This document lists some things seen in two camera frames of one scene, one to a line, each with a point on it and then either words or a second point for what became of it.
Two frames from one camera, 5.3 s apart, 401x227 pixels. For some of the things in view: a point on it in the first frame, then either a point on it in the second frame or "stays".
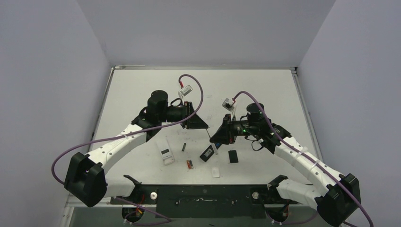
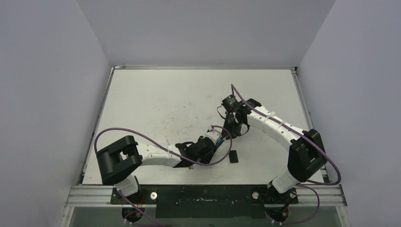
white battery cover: (215, 172) stays
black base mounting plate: (206, 201) stays
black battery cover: (233, 156) stays
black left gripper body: (176, 114) -> (205, 159)
